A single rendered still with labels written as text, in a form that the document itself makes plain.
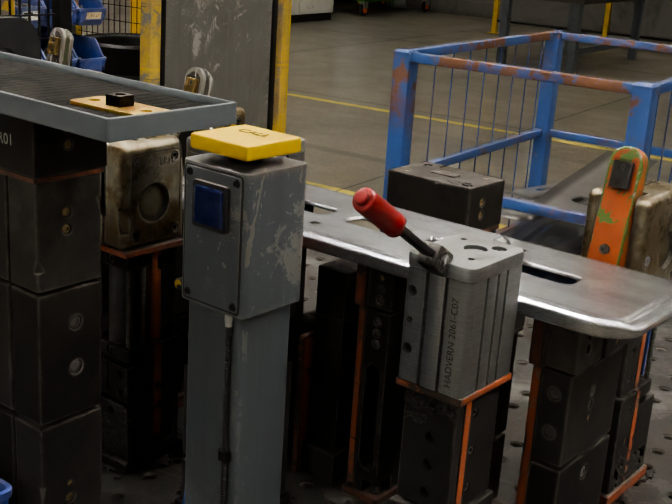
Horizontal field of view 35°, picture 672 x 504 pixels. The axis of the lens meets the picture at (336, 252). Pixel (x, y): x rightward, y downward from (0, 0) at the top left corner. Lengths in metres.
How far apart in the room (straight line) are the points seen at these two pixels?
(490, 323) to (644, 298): 0.19
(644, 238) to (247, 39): 3.84
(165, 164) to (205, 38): 3.49
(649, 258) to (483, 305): 0.33
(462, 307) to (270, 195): 0.19
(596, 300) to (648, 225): 0.18
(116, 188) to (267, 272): 0.37
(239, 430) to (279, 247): 0.15
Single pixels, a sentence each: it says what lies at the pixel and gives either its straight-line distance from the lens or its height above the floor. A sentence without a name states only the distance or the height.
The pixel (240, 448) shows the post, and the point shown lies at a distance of 0.85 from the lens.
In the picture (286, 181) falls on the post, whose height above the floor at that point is 1.13.
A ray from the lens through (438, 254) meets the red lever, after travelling 0.85.
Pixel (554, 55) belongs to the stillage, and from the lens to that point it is 4.26.
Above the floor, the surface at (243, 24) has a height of 0.83.
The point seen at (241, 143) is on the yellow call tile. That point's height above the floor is 1.16.
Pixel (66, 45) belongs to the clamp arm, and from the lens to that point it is 1.80.
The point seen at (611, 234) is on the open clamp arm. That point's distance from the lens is 1.16.
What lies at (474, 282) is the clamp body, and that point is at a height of 1.05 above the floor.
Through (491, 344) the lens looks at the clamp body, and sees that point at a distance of 0.91.
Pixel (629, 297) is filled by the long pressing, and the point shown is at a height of 1.00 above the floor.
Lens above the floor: 1.32
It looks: 18 degrees down
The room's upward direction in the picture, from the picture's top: 4 degrees clockwise
